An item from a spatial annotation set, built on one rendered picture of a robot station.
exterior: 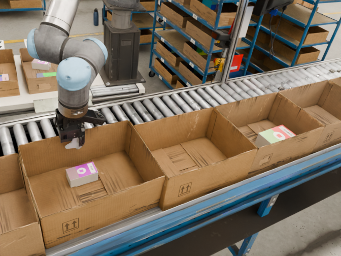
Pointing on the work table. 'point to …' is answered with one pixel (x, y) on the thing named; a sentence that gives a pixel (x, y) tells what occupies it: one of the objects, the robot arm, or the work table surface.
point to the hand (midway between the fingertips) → (78, 145)
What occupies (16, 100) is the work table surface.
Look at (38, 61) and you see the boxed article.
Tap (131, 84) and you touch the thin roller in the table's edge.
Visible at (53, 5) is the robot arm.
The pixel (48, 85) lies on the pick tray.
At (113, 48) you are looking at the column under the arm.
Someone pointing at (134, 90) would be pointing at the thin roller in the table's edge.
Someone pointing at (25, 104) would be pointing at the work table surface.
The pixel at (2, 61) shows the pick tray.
